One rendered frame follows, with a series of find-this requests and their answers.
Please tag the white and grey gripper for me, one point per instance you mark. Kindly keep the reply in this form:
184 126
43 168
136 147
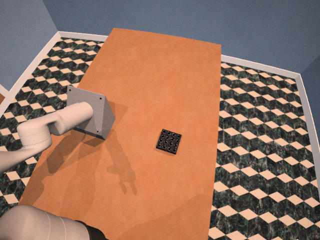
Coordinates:
78 230

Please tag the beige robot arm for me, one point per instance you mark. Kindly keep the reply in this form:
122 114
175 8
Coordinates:
26 222

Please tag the black knob box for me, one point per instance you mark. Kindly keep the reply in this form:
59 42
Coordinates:
169 141

